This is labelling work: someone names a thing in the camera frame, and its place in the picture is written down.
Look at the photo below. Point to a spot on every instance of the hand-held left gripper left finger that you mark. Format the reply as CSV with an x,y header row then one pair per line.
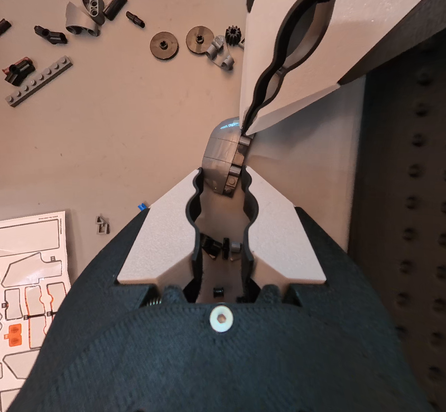
x,y
158,244

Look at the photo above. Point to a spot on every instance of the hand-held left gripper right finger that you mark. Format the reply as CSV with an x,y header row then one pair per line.
x,y
285,244

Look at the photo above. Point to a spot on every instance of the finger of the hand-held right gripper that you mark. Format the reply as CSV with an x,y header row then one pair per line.
x,y
264,28
366,25

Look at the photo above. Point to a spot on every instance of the dark grey domed lego assembly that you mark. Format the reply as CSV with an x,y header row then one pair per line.
x,y
219,154

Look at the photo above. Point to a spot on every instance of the small black lego gear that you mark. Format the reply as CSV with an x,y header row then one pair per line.
x,y
233,34

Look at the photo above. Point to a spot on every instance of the black and grey lego linkage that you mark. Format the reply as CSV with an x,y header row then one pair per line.
x,y
212,244

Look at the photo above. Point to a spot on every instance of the round grey lego disc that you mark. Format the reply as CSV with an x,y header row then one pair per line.
x,y
199,39
164,45

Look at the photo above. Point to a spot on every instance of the black lego pin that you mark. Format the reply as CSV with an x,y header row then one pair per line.
x,y
136,18

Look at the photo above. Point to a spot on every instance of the black lego tube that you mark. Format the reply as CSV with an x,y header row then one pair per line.
x,y
115,5

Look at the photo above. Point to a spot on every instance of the grey triangular lego liftarm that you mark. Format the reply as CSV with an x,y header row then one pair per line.
x,y
92,6

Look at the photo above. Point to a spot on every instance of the light grey curved lego panel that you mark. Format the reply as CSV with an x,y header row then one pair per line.
x,y
76,21

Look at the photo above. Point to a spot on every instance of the long grey studded lego plate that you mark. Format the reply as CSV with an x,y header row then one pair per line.
x,y
38,82

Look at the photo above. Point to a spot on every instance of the black angled lego connector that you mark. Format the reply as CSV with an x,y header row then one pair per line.
x,y
50,35

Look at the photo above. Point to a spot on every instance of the black and red lego connector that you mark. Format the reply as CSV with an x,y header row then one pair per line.
x,y
17,72

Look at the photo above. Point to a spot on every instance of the short black lego connector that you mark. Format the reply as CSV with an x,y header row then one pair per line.
x,y
4,27

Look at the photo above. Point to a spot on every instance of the sticker sheet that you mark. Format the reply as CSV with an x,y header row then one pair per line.
x,y
31,279

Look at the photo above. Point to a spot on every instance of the small grey lego frame piece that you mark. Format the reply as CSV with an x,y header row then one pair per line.
x,y
102,224

